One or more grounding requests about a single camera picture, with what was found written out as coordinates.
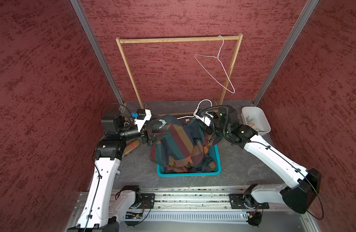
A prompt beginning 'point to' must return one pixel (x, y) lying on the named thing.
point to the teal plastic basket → (214, 152)
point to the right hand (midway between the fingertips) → (198, 120)
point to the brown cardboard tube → (132, 146)
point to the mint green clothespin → (164, 123)
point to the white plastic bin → (255, 117)
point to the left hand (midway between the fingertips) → (161, 128)
